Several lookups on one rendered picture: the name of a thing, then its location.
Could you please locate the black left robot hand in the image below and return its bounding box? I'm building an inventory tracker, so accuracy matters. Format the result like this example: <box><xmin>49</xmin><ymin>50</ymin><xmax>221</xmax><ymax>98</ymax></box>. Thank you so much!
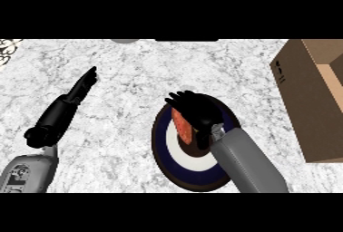
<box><xmin>22</xmin><ymin>65</ymin><xmax>99</xmax><ymax>150</ymax></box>

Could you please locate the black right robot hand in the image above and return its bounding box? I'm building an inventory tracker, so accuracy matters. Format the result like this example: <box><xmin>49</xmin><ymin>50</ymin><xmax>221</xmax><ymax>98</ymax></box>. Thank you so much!
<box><xmin>164</xmin><ymin>90</ymin><xmax>224</xmax><ymax>151</ymax></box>

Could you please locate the orange sweet potato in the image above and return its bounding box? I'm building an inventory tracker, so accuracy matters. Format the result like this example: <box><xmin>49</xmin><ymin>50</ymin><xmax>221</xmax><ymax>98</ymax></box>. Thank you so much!
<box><xmin>170</xmin><ymin>107</ymin><xmax>193</xmax><ymax>145</ymax></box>

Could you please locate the navy and white round plate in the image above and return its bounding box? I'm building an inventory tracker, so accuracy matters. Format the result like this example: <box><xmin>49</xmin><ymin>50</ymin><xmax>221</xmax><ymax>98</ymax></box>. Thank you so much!
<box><xmin>149</xmin><ymin>93</ymin><xmax>242</xmax><ymax>193</ymax></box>

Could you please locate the brown cardboard box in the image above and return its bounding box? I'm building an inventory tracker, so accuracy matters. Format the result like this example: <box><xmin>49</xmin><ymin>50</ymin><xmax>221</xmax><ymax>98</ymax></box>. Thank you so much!
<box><xmin>269</xmin><ymin>39</ymin><xmax>343</xmax><ymax>164</ymax></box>

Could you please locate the white patterned cloth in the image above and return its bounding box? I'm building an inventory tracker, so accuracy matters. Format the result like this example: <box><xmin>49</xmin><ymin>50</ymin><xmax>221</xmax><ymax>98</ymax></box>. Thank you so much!
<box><xmin>0</xmin><ymin>39</ymin><xmax>23</xmax><ymax>71</ymax></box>

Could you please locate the grey round object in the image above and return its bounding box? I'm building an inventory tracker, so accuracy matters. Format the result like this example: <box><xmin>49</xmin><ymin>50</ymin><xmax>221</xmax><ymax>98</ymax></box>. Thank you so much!
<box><xmin>108</xmin><ymin>39</ymin><xmax>140</xmax><ymax>44</ymax></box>

